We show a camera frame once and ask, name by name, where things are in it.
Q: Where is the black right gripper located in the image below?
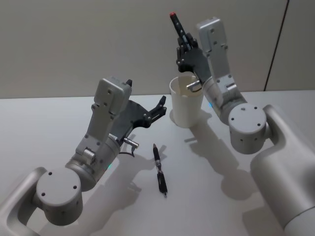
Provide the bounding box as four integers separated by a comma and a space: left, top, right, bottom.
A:
176, 32, 213, 87

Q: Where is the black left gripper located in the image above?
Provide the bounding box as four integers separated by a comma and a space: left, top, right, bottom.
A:
110, 79, 168, 143

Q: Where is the black pen with red tip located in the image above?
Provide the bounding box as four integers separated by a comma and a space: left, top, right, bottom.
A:
169, 11, 191, 50

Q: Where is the white paper cup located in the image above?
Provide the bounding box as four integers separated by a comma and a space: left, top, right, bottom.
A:
169, 75, 205, 128

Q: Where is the black pen with silver band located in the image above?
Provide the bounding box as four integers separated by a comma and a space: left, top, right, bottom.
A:
152, 143, 169, 198

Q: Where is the right gripper cable with plug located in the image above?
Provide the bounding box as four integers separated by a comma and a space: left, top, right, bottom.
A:
186, 80, 202, 93

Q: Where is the gripper cable with plug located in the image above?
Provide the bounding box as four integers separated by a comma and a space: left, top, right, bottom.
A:
186, 80, 202, 93
117, 137, 140, 158

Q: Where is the left gripper cable with plug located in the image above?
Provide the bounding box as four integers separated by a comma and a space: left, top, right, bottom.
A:
117, 137, 140, 158

